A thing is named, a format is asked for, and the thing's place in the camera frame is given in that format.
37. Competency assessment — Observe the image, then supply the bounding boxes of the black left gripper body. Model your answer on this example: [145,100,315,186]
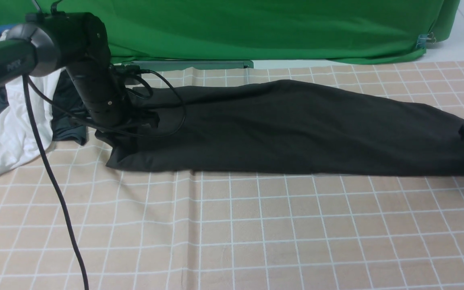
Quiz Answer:
[66,60,160,131]

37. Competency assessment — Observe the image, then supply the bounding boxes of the dark gray long-sleeve top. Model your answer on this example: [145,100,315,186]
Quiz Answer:
[95,80,464,176]

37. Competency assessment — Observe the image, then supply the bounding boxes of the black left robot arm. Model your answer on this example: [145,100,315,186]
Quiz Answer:
[0,12,160,137]

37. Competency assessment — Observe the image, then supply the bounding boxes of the dark teal crumpled garment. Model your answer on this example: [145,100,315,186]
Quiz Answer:
[0,71,88,146]

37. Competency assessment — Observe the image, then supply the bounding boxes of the green metal stand base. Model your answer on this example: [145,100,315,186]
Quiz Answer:
[121,60,254,72]

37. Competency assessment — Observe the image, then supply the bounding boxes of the white crumpled garment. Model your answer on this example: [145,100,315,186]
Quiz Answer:
[0,34,63,177]

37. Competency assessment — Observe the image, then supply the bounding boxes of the blue binder clip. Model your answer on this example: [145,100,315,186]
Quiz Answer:
[415,33,437,49]

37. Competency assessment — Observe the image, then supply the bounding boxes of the checkered beige tablecloth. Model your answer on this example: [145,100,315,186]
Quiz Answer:
[0,61,464,290]

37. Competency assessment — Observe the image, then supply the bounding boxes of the green backdrop cloth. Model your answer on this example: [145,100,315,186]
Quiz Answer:
[0,0,460,66]

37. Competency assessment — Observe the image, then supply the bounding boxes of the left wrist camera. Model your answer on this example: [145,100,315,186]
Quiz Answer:
[112,64,142,85]

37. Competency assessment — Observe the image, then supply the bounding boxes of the black left camera cable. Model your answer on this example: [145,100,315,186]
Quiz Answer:
[22,66,187,290]

